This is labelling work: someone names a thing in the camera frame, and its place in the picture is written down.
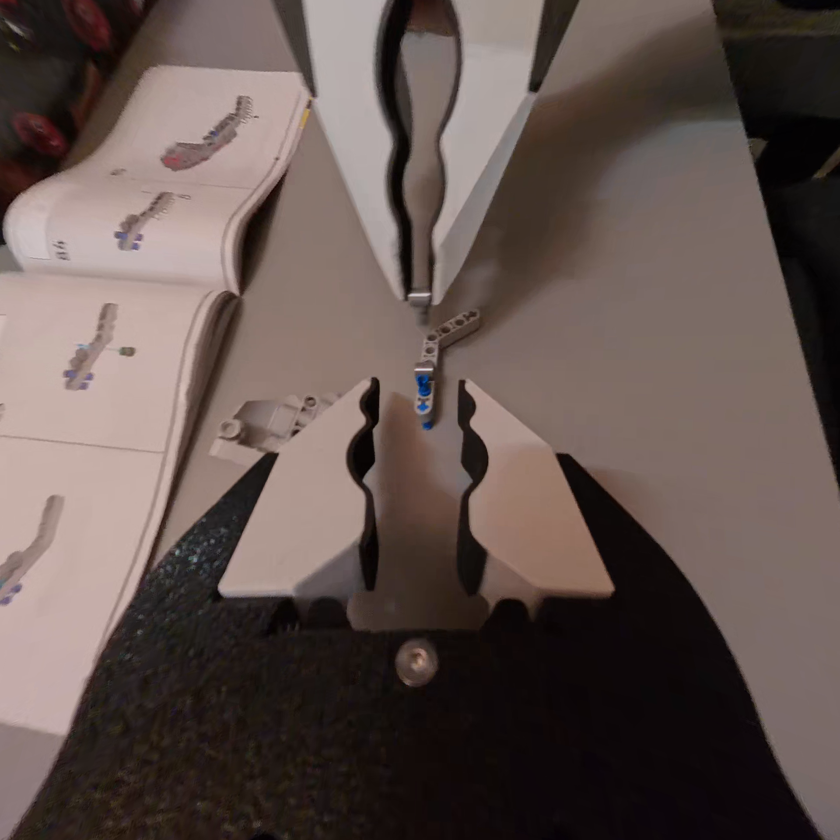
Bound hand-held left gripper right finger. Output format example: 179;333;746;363
456;378;616;614

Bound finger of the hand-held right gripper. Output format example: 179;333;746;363
420;0;547;304
301;0;414;303

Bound dark red patterned cloth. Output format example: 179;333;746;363
0;0;155;217

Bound open instruction booklet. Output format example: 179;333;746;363
0;64;312;736

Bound grey bent beam blue pins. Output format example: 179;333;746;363
412;308;483;432

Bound grey brick assembly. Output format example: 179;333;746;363
209;392;342;460

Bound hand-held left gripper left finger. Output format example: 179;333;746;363
218;377;382;614

